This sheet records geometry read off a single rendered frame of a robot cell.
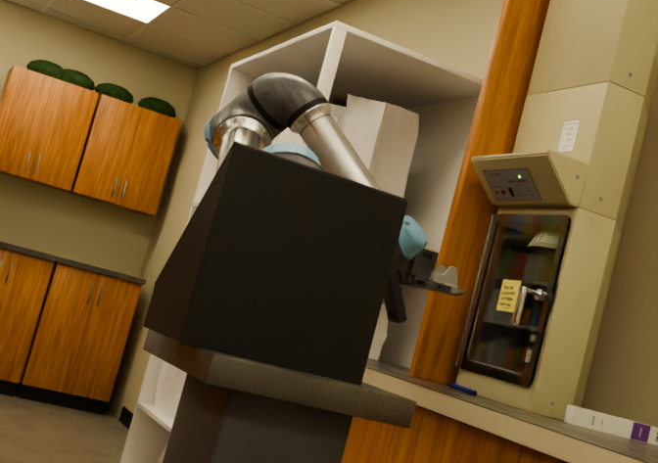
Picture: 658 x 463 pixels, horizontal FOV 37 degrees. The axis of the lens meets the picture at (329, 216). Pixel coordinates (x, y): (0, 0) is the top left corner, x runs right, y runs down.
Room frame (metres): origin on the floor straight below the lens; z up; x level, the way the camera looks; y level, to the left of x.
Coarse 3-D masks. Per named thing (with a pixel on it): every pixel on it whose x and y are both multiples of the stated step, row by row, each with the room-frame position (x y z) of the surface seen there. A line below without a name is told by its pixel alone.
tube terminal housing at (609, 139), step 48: (528, 96) 2.47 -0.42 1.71; (576, 96) 2.29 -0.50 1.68; (624, 96) 2.21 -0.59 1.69; (528, 144) 2.42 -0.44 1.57; (576, 144) 2.25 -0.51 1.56; (624, 144) 2.22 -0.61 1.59; (624, 192) 2.26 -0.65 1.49; (576, 240) 2.19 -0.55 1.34; (576, 288) 2.21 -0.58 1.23; (576, 336) 2.22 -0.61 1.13; (480, 384) 2.38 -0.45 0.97; (576, 384) 2.23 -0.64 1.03
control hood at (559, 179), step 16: (480, 160) 2.40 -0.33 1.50; (496, 160) 2.33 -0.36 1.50; (512, 160) 2.27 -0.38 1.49; (528, 160) 2.22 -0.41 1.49; (544, 160) 2.16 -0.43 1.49; (560, 160) 2.16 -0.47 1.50; (480, 176) 2.44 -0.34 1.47; (544, 176) 2.20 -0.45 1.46; (560, 176) 2.16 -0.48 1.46; (576, 176) 2.18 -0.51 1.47; (544, 192) 2.24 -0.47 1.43; (560, 192) 2.18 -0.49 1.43; (576, 192) 2.18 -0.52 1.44
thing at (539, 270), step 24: (504, 216) 2.43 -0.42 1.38; (528, 216) 2.33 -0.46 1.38; (552, 216) 2.25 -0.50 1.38; (504, 240) 2.40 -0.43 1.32; (528, 240) 2.31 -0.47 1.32; (552, 240) 2.23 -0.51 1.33; (504, 264) 2.38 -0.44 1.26; (528, 264) 2.29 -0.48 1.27; (552, 264) 2.21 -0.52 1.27; (528, 288) 2.27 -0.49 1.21; (552, 288) 2.19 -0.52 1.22; (480, 312) 2.43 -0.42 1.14; (504, 312) 2.33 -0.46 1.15; (528, 312) 2.25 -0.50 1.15; (480, 336) 2.41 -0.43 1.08; (504, 336) 2.31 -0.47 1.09; (528, 336) 2.23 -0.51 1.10; (480, 360) 2.38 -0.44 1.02; (504, 360) 2.29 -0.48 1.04; (528, 360) 2.21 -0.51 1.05; (528, 384) 2.19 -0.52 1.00
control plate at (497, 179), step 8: (512, 168) 2.29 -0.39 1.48; (520, 168) 2.26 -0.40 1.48; (488, 176) 2.40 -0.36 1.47; (496, 176) 2.37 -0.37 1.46; (504, 176) 2.34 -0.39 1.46; (512, 176) 2.31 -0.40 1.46; (528, 176) 2.26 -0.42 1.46; (496, 184) 2.39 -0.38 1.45; (504, 184) 2.36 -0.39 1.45; (512, 184) 2.33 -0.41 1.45; (520, 184) 2.30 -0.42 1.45; (528, 184) 2.27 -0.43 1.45; (520, 192) 2.32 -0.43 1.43; (536, 192) 2.26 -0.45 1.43; (496, 200) 2.43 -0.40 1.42; (504, 200) 2.40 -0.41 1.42; (512, 200) 2.37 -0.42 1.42; (520, 200) 2.34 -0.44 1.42; (528, 200) 2.31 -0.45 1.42; (536, 200) 2.28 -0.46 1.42
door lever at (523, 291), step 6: (522, 288) 2.21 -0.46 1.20; (522, 294) 2.21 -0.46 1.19; (534, 294) 2.22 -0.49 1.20; (540, 294) 2.22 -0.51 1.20; (522, 300) 2.21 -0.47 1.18; (516, 306) 2.21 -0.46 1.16; (522, 306) 2.21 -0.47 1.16; (516, 312) 2.21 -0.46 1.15; (522, 312) 2.21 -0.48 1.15; (516, 318) 2.21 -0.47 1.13; (516, 324) 2.21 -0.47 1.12
